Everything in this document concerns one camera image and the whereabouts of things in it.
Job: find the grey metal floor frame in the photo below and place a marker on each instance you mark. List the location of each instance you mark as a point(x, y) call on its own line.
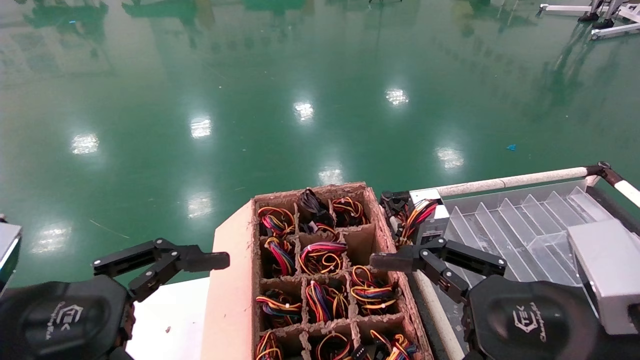
point(607, 30)

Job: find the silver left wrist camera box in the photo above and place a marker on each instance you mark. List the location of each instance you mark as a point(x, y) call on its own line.
point(9, 250)

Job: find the power supply with black connectors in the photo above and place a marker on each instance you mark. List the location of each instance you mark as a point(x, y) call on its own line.
point(312, 205)

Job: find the black pipe joint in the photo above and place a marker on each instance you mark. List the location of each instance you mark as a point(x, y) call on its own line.
point(607, 172)

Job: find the clear acrylic stepped tray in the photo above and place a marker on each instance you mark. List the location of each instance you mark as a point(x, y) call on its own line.
point(510, 225)

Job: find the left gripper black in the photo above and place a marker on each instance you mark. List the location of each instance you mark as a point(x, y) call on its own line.
point(60, 320)

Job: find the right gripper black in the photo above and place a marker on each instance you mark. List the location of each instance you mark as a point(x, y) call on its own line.
point(530, 320)

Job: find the long white pipe rail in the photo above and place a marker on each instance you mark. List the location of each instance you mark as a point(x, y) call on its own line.
point(525, 178)

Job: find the brown cardboard divider box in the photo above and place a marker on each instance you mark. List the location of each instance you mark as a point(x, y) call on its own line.
point(230, 280)

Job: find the short white pipe rail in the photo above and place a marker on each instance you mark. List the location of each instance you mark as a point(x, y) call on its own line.
point(630, 191)

